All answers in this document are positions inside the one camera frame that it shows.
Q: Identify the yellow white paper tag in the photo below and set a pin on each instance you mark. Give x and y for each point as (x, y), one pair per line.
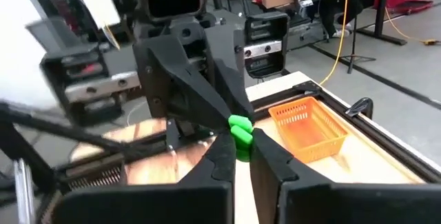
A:
(93, 0)

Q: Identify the person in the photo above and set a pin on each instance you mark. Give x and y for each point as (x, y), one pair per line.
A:
(330, 13)

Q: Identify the silver metal post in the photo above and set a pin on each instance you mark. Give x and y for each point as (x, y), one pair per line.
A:
(24, 189)

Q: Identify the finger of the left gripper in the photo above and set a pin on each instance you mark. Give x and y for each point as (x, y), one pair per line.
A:
(175, 86)
(231, 65)

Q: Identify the orange plastic basket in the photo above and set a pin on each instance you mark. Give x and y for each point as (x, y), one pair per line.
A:
(306, 131)

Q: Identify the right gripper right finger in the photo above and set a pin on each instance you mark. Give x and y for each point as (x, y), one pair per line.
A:
(327, 203)

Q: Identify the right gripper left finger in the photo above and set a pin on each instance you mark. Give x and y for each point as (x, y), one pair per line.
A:
(155, 203)

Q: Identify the green plastic finger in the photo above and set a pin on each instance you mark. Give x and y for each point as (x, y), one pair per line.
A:
(241, 134)

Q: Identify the black tripod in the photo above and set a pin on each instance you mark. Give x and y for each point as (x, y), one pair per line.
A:
(355, 27)

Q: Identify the black table clamp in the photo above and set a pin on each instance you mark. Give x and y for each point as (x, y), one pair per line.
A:
(360, 107)

